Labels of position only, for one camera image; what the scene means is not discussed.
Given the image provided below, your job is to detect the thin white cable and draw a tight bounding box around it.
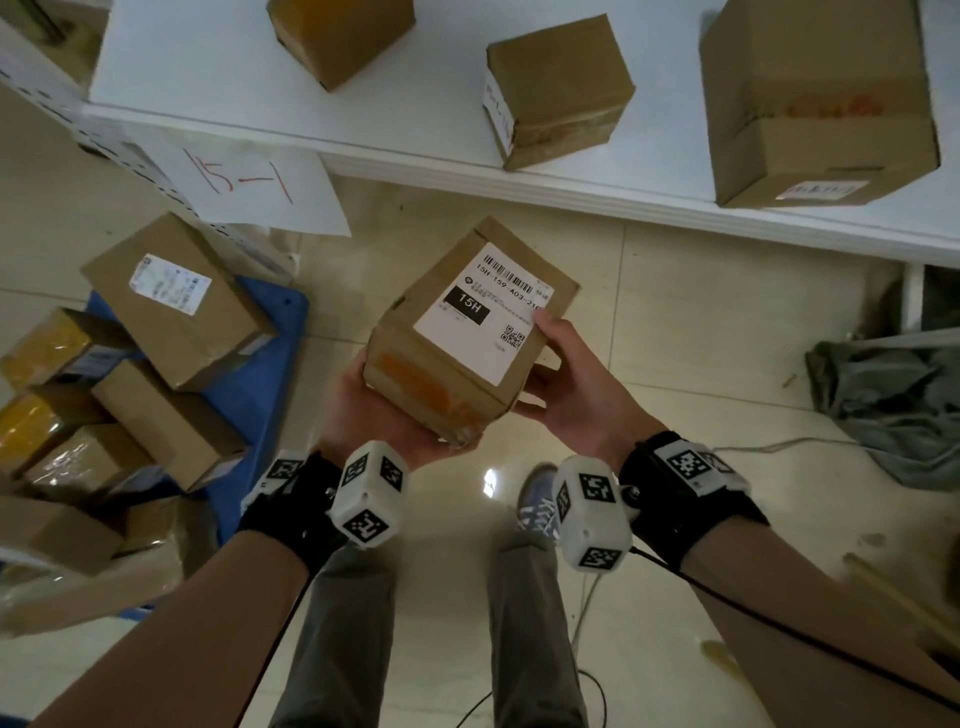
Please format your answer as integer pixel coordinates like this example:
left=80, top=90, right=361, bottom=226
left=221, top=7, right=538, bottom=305
left=711, top=436, right=865, bottom=456

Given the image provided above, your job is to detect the white right wrist camera cube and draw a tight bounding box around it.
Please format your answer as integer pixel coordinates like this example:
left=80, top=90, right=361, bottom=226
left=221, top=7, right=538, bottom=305
left=552, top=454, right=640, bottom=573

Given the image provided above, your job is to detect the pile of cardboard parcels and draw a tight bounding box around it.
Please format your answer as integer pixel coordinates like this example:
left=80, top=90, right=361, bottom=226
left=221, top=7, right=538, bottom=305
left=0, top=211, right=280, bottom=639

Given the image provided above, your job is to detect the cardboard box with yellow tape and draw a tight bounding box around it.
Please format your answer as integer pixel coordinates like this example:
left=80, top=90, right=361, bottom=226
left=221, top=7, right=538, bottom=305
left=267, top=0, right=417, bottom=93

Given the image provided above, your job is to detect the person's left forearm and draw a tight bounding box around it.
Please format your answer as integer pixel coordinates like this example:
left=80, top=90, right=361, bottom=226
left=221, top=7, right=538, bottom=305
left=28, top=528, right=313, bottom=728

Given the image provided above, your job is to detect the white wrist marker block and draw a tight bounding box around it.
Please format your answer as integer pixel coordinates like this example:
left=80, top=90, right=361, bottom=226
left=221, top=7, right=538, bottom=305
left=648, top=440, right=753, bottom=498
left=240, top=449, right=307, bottom=514

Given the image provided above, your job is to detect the cardboard box with white label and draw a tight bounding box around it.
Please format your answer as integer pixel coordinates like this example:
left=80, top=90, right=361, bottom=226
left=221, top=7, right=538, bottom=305
left=363, top=216, right=582, bottom=445

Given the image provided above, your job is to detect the black wrist strap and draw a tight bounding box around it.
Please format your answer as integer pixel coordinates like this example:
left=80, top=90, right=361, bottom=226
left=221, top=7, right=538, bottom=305
left=618, top=430, right=771, bottom=573
left=238, top=451, right=348, bottom=577

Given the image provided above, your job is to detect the small cardboard box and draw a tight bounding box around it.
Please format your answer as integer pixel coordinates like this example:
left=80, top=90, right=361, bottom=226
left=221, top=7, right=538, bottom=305
left=484, top=14, right=637, bottom=172

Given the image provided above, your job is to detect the white shelf leg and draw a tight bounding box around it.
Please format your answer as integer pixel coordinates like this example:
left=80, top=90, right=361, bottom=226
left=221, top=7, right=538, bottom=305
left=899, top=262, right=927, bottom=333

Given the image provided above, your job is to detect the grey green cloth bag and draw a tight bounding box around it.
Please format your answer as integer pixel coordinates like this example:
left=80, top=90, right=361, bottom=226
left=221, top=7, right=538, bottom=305
left=804, top=327, right=960, bottom=492

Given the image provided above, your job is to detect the black floor cable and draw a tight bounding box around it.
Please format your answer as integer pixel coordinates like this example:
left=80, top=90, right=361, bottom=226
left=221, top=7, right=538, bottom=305
left=448, top=669, right=609, bottom=728

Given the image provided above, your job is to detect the person's left leg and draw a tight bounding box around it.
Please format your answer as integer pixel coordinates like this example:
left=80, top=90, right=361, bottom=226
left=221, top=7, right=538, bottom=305
left=268, top=543, right=399, bottom=728

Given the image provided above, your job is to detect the white wrist camera cube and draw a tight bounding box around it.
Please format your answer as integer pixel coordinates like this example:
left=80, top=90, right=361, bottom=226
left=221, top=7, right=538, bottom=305
left=327, top=440, right=412, bottom=551
left=552, top=454, right=640, bottom=573

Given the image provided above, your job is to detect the person's right leg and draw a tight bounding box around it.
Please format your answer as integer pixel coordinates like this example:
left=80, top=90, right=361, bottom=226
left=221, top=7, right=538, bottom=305
left=489, top=525, right=591, bottom=728

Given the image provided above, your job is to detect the black left wrist strap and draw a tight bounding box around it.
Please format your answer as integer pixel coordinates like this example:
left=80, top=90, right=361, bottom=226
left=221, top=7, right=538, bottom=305
left=238, top=451, right=348, bottom=577

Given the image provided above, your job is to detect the white right wrist marker block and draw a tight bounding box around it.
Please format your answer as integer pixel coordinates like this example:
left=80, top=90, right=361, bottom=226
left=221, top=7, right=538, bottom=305
left=648, top=440, right=753, bottom=498

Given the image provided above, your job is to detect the white perforated shelf post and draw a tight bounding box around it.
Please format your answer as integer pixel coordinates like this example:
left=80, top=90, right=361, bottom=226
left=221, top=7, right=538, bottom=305
left=0, top=15, right=297, bottom=285

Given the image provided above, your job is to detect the white shelf board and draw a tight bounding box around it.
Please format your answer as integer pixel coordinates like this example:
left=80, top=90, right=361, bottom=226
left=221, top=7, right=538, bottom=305
left=81, top=0, right=960, bottom=268

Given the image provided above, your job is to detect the person's left hand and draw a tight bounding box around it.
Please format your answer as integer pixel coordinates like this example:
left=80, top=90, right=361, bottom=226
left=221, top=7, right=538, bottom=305
left=318, top=357, right=483, bottom=471

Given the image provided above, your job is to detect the black right wrist strap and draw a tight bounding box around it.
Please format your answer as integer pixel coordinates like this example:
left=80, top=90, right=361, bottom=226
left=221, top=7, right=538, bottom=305
left=618, top=430, right=771, bottom=573

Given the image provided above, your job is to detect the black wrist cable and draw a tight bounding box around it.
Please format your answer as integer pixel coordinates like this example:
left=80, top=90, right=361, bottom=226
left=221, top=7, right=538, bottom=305
left=234, top=571, right=316, bottom=728
left=628, top=544, right=960, bottom=714

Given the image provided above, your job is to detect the person's leg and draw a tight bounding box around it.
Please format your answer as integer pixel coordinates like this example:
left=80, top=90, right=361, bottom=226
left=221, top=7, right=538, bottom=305
left=489, top=525, right=591, bottom=728
left=268, top=543, right=399, bottom=728

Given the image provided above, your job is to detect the blue white sneaker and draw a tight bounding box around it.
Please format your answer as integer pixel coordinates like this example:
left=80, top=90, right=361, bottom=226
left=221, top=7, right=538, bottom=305
left=516, top=463, right=562, bottom=554

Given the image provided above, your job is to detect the blue plastic pallet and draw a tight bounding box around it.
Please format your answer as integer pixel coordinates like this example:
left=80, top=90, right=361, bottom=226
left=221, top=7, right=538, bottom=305
left=84, top=274, right=311, bottom=624

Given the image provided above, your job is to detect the white left wrist camera cube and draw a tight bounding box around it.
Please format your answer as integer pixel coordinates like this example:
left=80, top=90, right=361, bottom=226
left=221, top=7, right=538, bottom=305
left=327, top=440, right=412, bottom=551

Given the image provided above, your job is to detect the white paper sign red writing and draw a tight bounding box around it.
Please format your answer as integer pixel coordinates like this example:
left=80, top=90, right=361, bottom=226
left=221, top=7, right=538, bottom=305
left=122, top=141, right=353, bottom=239

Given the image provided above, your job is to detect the white left wrist marker block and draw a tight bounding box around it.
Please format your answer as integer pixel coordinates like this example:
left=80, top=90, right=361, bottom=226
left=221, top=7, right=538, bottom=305
left=240, top=449, right=307, bottom=514

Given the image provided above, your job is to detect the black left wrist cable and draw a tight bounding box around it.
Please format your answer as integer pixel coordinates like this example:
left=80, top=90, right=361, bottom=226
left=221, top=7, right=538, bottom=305
left=234, top=571, right=316, bottom=728

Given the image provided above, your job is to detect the wooden stick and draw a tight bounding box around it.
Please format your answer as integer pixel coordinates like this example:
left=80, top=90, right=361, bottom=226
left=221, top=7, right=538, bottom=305
left=841, top=552, right=960, bottom=636

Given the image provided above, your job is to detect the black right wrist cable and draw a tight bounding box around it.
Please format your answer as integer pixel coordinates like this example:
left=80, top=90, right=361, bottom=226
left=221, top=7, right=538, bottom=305
left=628, top=544, right=960, bottom=714

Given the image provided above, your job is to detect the person's right hand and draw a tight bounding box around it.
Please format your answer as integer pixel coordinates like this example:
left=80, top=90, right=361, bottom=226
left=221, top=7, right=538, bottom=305
left=513, top=308, right=669, bottom=471

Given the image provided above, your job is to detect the person's right forearm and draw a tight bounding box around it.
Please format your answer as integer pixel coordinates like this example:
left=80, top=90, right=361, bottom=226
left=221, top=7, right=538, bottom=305
left=684, top=516, right=960, bottom=728

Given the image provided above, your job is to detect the large cardboard box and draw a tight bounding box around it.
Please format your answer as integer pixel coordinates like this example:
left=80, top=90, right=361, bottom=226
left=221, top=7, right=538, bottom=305
left=699, top=0, right=942, bottom=210

